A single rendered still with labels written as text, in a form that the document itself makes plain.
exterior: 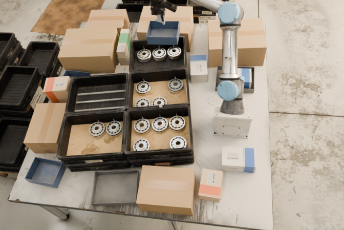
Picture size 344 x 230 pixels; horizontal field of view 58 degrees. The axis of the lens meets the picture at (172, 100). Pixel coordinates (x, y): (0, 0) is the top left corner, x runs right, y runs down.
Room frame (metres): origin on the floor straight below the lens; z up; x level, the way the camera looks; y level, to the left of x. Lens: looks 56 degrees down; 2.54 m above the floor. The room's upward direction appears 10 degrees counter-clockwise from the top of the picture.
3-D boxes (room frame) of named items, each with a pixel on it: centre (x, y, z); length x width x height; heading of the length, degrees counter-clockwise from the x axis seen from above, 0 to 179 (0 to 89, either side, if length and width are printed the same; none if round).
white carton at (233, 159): (0.72, -0.33, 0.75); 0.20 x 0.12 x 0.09; 75
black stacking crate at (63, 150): (0.97, 0.51, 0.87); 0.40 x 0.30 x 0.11; 83
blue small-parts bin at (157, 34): (1.53, -0.03, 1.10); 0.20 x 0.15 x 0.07; 74
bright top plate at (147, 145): (0.86, 0.23, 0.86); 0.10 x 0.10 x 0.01
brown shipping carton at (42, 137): (1.16, 0.84, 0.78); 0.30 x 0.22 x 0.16; 169
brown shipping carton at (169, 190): (0.60, 0.12, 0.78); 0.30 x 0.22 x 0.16; 75
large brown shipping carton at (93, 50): (1.79, 0.55, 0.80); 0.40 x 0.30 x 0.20; 79
